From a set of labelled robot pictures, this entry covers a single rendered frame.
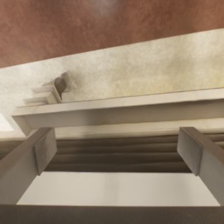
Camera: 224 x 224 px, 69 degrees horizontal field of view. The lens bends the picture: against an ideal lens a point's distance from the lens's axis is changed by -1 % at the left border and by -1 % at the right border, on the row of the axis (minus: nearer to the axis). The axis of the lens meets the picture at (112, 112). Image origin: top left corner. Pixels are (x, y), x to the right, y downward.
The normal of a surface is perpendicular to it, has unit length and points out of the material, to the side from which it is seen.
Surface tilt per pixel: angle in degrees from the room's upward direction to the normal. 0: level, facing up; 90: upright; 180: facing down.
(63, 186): 90
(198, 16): 0
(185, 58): 0
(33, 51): 0
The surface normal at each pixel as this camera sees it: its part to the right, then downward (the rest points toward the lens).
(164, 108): -0.13, 0.63
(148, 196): -0.20, -0.77
